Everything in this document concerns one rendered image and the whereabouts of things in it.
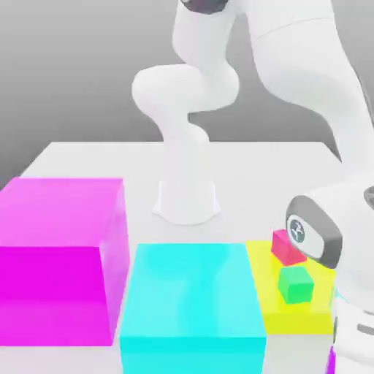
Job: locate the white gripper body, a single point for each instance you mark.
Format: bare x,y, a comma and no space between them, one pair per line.
352,347

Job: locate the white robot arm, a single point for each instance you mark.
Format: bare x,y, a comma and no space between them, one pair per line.
304,64

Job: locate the small green cube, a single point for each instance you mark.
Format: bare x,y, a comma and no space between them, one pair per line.
295,286

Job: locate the small red cube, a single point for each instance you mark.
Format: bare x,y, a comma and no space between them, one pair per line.
285,251

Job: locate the large yellow box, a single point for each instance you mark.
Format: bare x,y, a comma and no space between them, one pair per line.
295,317

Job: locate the large cyan box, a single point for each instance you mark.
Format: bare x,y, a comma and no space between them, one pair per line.
192,292

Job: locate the large magenta box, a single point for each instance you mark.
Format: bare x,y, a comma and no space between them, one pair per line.
52,263

